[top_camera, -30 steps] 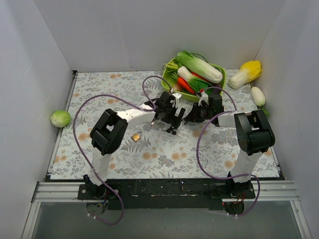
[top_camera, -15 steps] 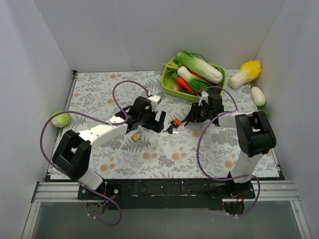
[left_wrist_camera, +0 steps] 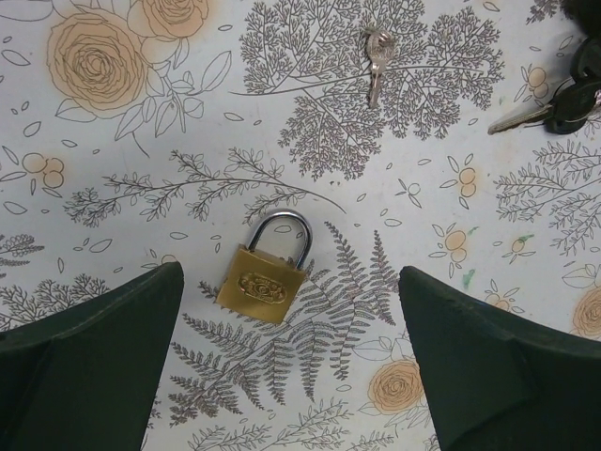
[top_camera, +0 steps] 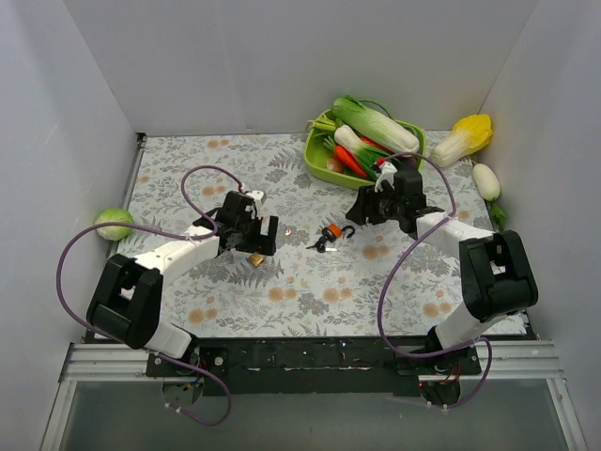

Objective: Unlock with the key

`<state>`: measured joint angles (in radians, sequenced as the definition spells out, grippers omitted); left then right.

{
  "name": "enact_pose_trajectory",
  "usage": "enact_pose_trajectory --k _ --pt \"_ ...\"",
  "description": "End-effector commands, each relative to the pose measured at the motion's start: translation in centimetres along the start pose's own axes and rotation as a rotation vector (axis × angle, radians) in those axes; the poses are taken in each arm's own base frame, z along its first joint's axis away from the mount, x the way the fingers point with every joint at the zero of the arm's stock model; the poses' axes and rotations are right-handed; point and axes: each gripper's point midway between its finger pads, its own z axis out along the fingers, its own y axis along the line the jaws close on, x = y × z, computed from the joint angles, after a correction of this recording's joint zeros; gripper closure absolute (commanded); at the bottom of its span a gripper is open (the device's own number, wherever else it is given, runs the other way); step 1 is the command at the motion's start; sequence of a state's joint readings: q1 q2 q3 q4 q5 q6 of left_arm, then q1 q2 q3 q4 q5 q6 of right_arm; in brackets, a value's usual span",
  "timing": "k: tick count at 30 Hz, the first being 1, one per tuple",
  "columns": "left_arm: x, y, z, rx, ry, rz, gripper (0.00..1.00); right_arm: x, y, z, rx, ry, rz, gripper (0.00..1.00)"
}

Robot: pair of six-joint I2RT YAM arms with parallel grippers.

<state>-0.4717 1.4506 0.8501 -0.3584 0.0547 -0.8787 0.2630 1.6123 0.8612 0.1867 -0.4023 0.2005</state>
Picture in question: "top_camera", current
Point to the toy white radish on table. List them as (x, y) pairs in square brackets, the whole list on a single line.
[(489, 189)]

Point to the toy green leafy vegetable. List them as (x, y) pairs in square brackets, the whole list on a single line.
[(367, 156)]

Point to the toy round green cabbage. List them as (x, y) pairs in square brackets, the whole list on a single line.
[(115, 224)]

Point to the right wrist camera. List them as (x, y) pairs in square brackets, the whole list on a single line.
[(386, 172)]

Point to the black-headed key bunch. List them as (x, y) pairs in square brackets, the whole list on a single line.
[(322, 246)]

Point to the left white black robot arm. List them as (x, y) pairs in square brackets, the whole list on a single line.
[(127, 301)]

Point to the large toy napa cabbage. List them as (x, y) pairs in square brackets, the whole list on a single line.
[(375, 125)]

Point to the toy yellow-leaf cabbage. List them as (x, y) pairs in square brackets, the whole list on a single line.
[(469, 135)]

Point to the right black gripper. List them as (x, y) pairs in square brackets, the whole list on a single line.
[(362, 211)]

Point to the toy orange carrot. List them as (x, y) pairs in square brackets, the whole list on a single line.
[(348, 161)]

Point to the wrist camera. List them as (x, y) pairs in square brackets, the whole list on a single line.
[(255, 207), (386, 172)]

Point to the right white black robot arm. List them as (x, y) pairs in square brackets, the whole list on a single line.
[(495, 274)]

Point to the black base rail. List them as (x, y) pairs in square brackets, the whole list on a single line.
[(321, 365)]

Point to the toy red pepper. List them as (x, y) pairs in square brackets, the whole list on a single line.
[(374, 144)]

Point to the orange black padlock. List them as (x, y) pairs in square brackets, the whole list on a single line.
[(334, 232)]

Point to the floral table mat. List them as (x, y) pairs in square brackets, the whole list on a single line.
[(296, 292)]

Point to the brass padlock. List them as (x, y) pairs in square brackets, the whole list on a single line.
[(256, 259)]

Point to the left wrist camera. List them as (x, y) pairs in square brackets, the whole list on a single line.
[(255, 207)]

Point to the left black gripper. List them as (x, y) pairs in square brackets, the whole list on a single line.
[(262, 236)]

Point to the toy purple eggplant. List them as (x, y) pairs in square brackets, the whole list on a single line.
[(411, 163)]

